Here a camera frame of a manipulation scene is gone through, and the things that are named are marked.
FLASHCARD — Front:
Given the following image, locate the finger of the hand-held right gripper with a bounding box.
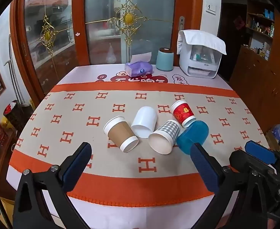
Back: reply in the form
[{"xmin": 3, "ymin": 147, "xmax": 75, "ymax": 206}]
[{"xmin": 229, "ymin": 140, "xmax": 278, "ymax": 175}]

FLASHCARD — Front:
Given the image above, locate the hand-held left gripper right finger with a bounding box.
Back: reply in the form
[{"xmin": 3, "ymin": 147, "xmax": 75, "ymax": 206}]
[{"xmin": 190, "ymin": 143, "xmax": 270, "ymax": 229}]

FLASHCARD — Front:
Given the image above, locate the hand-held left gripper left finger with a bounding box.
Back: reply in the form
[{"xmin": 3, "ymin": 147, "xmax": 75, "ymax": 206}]
[{"xmin": 12, "ymin": 142, "xmax": 93, "ymax": 229}]

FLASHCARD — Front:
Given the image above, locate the blue translucent plastic cup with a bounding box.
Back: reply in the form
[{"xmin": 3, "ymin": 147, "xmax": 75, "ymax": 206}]
[{"xmin": 176, "ymin": 120, "xmax": 210, "ymax": 155}]

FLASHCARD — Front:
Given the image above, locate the grey checkered paper cup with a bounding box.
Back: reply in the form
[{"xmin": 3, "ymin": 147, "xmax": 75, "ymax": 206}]
[{"xmin": 148, "ymin": 120, "xmax": 181, "ymax": 155}]

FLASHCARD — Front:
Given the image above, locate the brown sleeved paper cup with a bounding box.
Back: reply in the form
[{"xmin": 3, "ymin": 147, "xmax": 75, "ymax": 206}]
[{"xmin": 103, "ymin": 116, "xmax": 140, "ymax": 153}]

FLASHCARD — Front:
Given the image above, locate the red paper cup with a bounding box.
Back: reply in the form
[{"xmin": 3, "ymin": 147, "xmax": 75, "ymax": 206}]
[{"xmin": 171, "ymin": 99, "xmax": 197, "ymax": 128}]

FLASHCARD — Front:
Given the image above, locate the plain white cup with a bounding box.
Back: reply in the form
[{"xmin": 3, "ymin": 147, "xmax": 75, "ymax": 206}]
[{"xmin": 131, "ymin": 106, "xmax": 159, "ymax": 139}]

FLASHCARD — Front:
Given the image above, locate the orange and beige patterned blanket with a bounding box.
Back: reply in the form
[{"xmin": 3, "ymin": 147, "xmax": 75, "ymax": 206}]
[{"xmin": 9, "ymin": 82, "xmax": 270, "ymax": 207}]

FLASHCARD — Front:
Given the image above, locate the brown wooden cabinet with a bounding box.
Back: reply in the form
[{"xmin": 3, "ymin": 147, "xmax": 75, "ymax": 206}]
[{"xmin": 229, "ymin": 10, "xmax": 280, "ymax": 134}]

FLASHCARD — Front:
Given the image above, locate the dark patterned bin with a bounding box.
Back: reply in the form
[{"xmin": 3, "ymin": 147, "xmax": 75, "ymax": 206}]
[{"xmin": 3, "ymin": 100, "xmax": 34, "ymax": 134}]

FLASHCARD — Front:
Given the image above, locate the white countertop appliance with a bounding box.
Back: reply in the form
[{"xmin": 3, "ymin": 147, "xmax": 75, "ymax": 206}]
[{"xmin": 179, "ymin": 38, "xmax": 223, "ymax": 80}]

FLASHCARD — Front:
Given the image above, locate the teal canister with dark lid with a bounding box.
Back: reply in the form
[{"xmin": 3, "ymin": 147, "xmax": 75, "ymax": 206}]
[{"xmin": 156, "ymin": 48, "xmax": 174, "ymax": 71}]

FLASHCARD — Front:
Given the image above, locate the grey metal pole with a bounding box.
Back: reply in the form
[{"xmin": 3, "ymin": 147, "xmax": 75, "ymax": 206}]
[{"xmin": 3, "ymin": 35, "xmax": 29, "ymax": 106}]

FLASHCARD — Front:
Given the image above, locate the purple tissue pack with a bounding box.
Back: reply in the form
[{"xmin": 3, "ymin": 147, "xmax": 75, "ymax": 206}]
[{"xmin": 125, "ymin": 52, "xmax": 154, "ymax": 77}]

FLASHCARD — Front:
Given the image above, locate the white plastic bag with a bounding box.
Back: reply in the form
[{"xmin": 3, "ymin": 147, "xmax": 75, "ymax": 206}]
[{"xmin": 106, "ymin": 43, "xmax": 117, "ymax": 64}]

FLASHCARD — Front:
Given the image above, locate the wooden shelf with small items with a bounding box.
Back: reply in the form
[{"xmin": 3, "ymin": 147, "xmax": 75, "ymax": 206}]
[{"xmin": 246, "ymin": 0, "xmax": 276, "ymax": 60}]

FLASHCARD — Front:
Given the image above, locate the white folded cloth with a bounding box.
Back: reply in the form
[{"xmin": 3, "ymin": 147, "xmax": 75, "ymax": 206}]
[{"xmin": 177, "ymin": 30, "xmax": 227, "ymax": 55}]

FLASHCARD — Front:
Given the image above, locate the wooden glass door panel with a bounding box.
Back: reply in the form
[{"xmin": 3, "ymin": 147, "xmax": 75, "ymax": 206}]
[{"xmin": 10, "ymin": 0, "xmax": 84, "ymax": 101}]

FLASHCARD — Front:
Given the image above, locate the wooden glass sliding door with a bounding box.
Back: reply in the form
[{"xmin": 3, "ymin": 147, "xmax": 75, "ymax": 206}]
[{"xmin": 72, "ymin": 0, "xmax": 204, "ymax": 68}]

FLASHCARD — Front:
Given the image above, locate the red wall decoration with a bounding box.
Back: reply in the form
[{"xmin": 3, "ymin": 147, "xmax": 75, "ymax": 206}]
[{"xmin": 234, "ymin": 16, "xmax": 245, "ymax": 31}]

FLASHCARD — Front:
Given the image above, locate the white wall switch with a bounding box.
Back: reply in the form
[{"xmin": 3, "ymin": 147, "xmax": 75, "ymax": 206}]
[{"xmin": 206, "ymin": 1, "xmax": 218, "ymax": 14}]

